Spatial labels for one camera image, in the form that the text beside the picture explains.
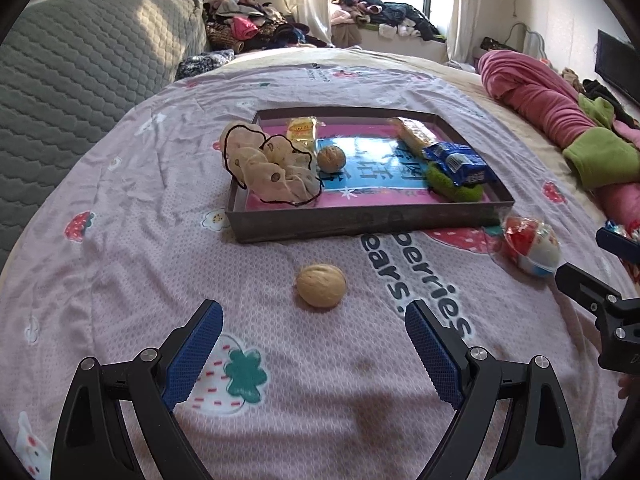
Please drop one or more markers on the clear wrapped cake packet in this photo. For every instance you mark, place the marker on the clear wrapped cake packet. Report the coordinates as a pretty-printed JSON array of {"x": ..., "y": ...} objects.
[{"x": 415, "y": 132}]

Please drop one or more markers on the black flat screen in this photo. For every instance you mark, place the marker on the black flat screen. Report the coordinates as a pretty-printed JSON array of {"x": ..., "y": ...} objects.
[{"x": 617, "y": 62}]

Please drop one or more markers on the grey quilted headboard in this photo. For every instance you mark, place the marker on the grey quilted headboard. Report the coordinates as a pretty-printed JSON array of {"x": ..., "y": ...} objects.
[{"x": 75, "y": 75}]

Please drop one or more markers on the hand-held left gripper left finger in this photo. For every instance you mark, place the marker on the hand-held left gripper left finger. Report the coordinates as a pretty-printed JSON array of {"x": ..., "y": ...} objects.
[{"x": 195, "y": 355}]

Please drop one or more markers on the egg-shaped candy toy packet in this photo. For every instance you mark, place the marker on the egg-shaped candy toy packet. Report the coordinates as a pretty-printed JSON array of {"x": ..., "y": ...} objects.
[{"x": 532, "y": 245}]

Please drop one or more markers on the red and white candy wrapper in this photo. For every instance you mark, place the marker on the red and white candy wrapper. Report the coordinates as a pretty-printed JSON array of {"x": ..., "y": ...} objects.
[{"x": 622, "y": 230}]

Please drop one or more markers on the clothes heap on windowsill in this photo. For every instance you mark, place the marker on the clothes heap on windowsill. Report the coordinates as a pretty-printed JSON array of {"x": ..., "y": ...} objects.
[{"x": 380, "y": 12}]

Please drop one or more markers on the dark floral cloth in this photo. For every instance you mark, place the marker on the dark floral cloth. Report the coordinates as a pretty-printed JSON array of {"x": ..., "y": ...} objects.
[{"x": 205, "y": 62}]

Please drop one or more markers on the beige mesh scrunchie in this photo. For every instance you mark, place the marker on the beige mesh scrunchie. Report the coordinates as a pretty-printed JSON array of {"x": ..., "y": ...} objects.
[{"x": 265, "y": 165}]

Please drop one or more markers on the walnut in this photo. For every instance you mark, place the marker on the walnut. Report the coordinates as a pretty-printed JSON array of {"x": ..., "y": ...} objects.
[
  {"x": 321, "y": 286},
  {"x": 331, "y": 158}
]

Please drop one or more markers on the pile of mixed clothes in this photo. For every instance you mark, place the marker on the pile of mixed clothes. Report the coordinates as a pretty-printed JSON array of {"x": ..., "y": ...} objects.
[{"x": 250, "y": 22}]

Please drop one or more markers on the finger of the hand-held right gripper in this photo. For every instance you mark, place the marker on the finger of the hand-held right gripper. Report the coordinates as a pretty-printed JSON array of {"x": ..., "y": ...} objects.
[
  {"x": 582, "y": 282},
  {"x": 617, "y": 244}
]

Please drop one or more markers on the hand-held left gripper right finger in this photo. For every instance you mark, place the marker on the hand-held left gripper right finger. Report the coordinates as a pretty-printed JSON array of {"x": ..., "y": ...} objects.
[{"x": 432, "y": 355}]

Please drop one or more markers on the pink blanket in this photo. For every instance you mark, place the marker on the pink blanket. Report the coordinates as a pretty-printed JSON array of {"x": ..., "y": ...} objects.
[{"x": 530, "y": 90}]

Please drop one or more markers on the pink strawberry printed bed sheet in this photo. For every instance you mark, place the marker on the pink strawberry printed bed sheet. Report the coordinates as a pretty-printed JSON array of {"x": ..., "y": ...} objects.
[{"x": 150, "y": 260}]

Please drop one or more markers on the dark clothes heap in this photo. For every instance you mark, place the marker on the dark clothes heap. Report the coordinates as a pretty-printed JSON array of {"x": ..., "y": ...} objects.
[{"x": 595, "y": 87}]

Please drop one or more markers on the blue cookie packet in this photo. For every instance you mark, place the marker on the blue cookie packet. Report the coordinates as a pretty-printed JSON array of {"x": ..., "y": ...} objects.
[{"x": 457, "y": 162}]

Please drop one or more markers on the green fleece cloth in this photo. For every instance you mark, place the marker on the green fleece cloth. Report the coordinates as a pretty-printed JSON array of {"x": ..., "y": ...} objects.
[{"x": 600, "y": 152}]

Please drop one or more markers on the dark cardboard box tray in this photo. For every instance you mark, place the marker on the dark cardboard box tray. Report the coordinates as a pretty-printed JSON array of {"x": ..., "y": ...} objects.
[{"x": 350, "y": 222}]

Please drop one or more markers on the yellow snack packet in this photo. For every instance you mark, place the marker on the yellow snack packet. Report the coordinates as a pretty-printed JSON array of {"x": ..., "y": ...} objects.
[{"x": 302, "y": 130}]

